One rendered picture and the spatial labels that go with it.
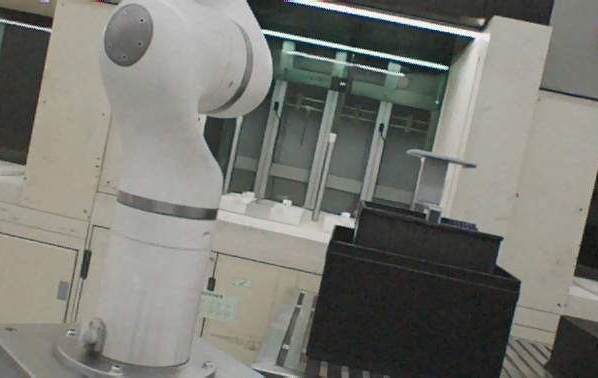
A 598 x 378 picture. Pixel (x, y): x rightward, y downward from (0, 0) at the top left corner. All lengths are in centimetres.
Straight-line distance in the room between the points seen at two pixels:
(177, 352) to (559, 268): 97
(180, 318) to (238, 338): 76
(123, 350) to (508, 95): 97
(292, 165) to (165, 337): 165
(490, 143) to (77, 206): 90
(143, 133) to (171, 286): 17
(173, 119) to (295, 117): 168
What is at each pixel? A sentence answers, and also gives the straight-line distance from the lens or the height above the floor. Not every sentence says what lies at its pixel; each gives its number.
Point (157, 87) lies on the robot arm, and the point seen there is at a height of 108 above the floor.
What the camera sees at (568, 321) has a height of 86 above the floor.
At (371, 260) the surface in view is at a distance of 98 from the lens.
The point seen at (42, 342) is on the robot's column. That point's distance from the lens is 89.
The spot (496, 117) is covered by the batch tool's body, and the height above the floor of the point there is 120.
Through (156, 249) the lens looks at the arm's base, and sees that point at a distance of 78.
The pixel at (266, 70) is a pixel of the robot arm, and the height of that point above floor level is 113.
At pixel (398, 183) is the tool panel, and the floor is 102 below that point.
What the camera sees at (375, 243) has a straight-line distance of 101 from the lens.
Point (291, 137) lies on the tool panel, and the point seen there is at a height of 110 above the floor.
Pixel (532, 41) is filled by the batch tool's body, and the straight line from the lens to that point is 152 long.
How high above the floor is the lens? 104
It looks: 3 degrees down
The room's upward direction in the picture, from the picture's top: 12 degrees clockwise
